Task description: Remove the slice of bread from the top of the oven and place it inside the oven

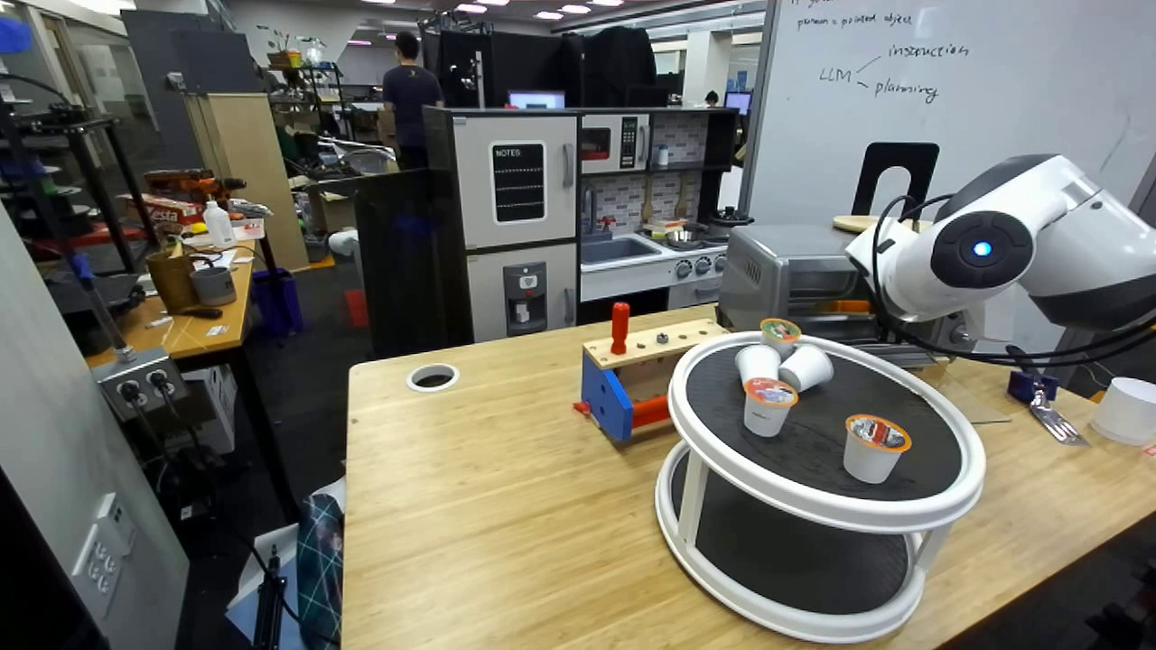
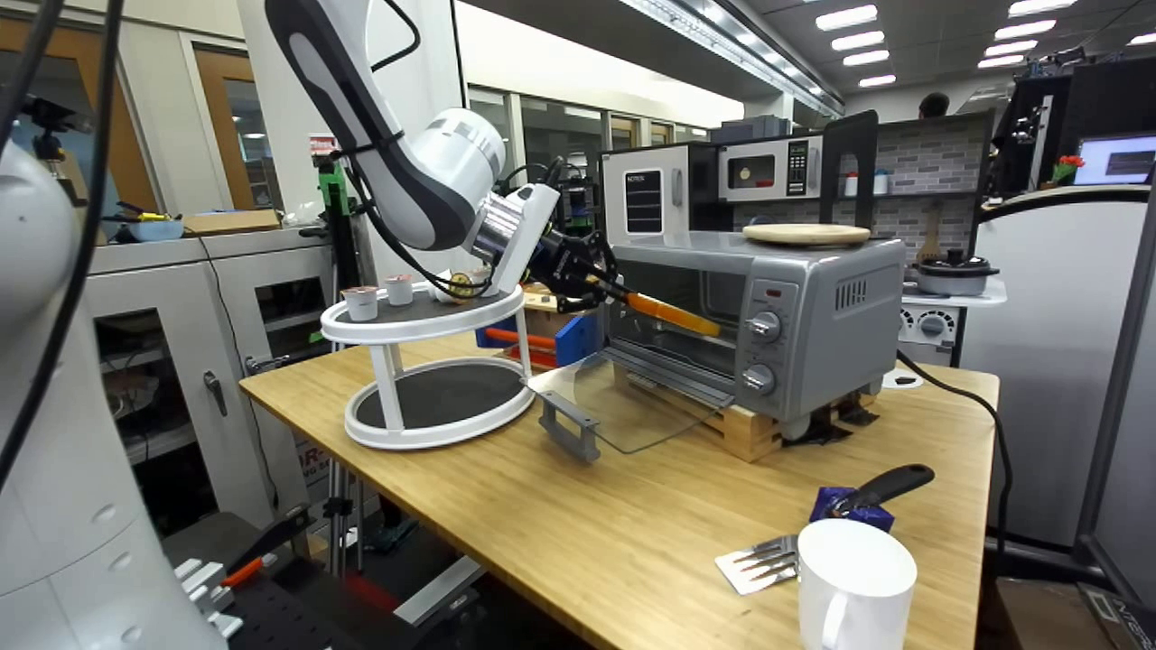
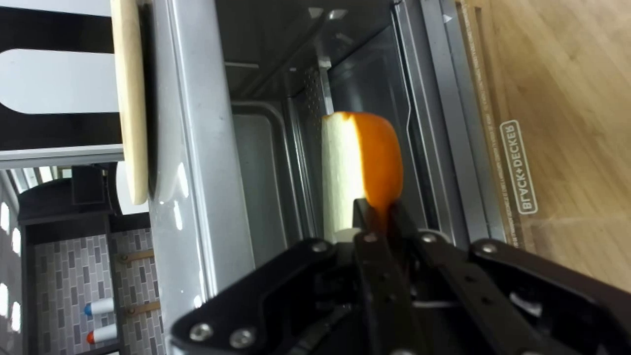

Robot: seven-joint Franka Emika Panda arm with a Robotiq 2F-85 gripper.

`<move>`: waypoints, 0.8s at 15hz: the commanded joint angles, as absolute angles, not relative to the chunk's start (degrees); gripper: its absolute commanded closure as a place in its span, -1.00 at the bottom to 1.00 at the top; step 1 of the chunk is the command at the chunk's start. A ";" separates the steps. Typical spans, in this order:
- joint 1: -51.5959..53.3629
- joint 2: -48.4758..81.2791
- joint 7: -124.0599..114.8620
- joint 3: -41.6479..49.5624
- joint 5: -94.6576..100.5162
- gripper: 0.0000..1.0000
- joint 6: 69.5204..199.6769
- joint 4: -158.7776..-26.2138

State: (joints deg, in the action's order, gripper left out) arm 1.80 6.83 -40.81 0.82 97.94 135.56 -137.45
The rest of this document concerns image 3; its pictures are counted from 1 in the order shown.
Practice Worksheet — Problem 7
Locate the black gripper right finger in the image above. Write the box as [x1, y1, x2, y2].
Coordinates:
[382, 202, 631, 355]

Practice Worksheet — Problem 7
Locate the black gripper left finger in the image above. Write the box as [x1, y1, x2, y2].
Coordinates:
[168, 196, 396, 355]

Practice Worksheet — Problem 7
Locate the yellow plate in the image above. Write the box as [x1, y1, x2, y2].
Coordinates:
[319, 110, 404, 244]

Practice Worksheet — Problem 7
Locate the glass oven door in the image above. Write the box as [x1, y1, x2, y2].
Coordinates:
[451, 0, 631, 291]

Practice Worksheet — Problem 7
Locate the silver toaster oven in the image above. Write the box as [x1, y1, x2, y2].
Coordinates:
[146, 0, 475, 331]

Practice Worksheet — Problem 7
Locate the white toy kitchen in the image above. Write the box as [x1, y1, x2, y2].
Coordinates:
[0, 163, 166, 355]

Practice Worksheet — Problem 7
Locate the round wooden plate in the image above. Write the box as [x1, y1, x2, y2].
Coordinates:
[108, 0, 154, 206]

